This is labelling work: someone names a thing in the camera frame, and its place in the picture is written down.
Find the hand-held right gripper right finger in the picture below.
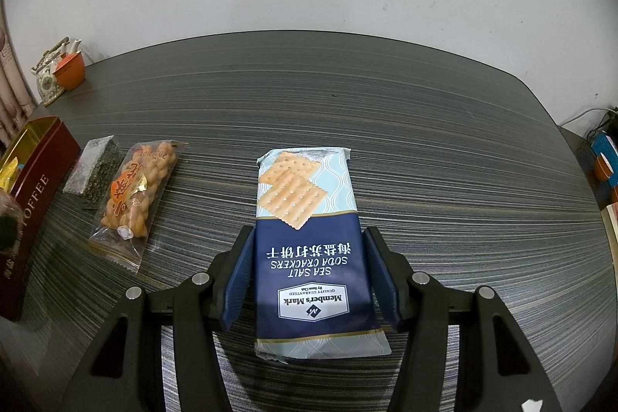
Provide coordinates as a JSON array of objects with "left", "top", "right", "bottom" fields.
[{"left": 361, "top": 226, "right": 564, "bottom": 412}]

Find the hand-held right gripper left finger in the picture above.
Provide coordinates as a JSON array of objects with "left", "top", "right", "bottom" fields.
[{"left": 57, "top": 226, "right": 258, "bottom": 412}]

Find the blue soda cracker packet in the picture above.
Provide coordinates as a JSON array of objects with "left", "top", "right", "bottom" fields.
[{"left": 254, "top": 146, "right": 393, "bottom": 361}]

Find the gold and brown candy box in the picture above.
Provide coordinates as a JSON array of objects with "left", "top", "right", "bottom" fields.
[{"left": 0, "top": 115, "right": 83, "bottom": 322}]

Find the yellow snack packet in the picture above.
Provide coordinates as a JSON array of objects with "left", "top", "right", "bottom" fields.
[{"left": 0, "top": 157, "right": 24, "bottom": 192}]

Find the clear fried twist snack packet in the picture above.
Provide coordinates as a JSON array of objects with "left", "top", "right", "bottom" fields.
[{"left": 88, "top": 140, "right": 191, "bottom": 274}]

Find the dark green seaweed packet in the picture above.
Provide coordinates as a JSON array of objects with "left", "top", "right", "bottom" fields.
[{"left": 62, "top": 135, "right": 124, "bottom": 211}]

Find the stack of books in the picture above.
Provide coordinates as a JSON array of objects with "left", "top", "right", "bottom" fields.
[{"left": 600, "top": 187, "right": 618, "bottom": 251}]

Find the dark blurry object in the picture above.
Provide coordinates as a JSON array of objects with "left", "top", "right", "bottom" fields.
[{"left": 0, "top": 190, "right": 26, "bottom": 254}]

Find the small orange cup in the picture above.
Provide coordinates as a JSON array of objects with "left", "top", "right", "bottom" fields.
[{"left": 593, "top": 153, "right": 617, "bottom": 182}]

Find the red-orange tea cup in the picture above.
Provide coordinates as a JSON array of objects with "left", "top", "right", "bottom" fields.
[{"left": 51, "top": 52, "right": 88, "bottom": 92}]

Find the floral ceramic teapot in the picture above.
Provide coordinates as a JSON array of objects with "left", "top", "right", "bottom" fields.
[{"left": 30, "top": 37, "right": 83, "bottom": 107}]

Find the beige curtain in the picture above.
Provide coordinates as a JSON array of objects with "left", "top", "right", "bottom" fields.
[{"left": 0, "top": 26, "right": 40, "bottom": 149}]

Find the thin wall cable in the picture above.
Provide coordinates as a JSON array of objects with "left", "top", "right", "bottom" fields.
[{"left": 557, "top": 104, "right": 618, "bottom": 137}]

